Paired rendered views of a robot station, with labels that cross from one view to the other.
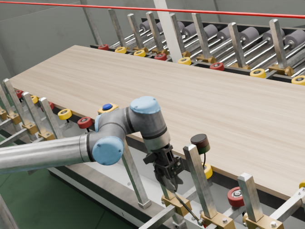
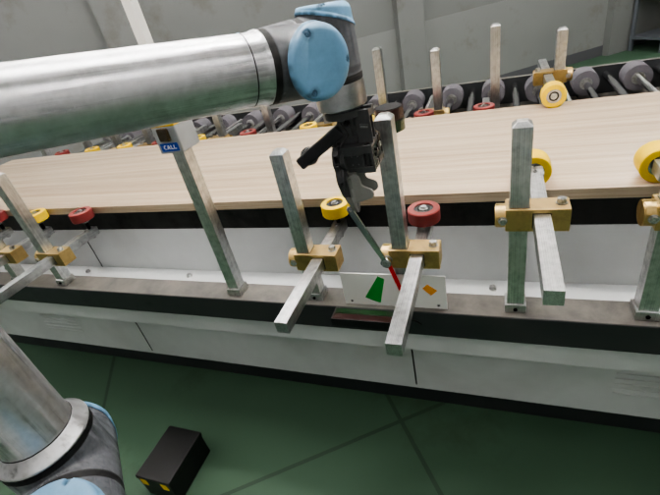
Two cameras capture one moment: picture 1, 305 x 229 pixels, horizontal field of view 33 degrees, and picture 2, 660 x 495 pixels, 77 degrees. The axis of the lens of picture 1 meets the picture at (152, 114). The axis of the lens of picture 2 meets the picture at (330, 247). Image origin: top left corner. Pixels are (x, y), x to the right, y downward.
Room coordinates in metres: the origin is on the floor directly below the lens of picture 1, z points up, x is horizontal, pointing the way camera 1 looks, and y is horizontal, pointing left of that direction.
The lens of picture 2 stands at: (0.96, 0.52, 1.41)
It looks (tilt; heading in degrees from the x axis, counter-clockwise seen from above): 31 degrees down; 325
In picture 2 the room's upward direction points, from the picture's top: 13 degrees counter-clockwise
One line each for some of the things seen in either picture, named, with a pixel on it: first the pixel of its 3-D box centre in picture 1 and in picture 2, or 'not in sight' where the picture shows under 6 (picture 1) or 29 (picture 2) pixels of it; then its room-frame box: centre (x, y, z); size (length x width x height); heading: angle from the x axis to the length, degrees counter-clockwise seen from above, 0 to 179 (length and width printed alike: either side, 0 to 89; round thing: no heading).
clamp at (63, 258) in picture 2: not in sight; (54, 255); (2.60, 0.52, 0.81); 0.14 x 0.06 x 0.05; 29
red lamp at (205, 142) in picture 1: (199, 141); (389, 112); (1.56, -0.12, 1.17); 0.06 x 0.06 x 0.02
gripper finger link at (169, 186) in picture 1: (170, 185); (359, 193); (1.53, 0.02, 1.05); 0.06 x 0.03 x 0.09; 29
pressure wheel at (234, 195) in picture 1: (240, 204); (424, 226); (1.56, -0.20, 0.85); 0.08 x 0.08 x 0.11
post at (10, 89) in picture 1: (21, 112); not in sight; (3.06, 0.78, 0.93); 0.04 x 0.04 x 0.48; 29
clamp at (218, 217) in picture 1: (217, 221); (411, 252); (1.52, -0.10, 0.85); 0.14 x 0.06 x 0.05; 29
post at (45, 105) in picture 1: (58, 135); (37, 238); (2.62, 0.53, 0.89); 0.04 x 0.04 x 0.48; 29
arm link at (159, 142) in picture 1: (157, 137); (341, 95); (1.54, 0.01, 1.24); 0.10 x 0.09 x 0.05; 119
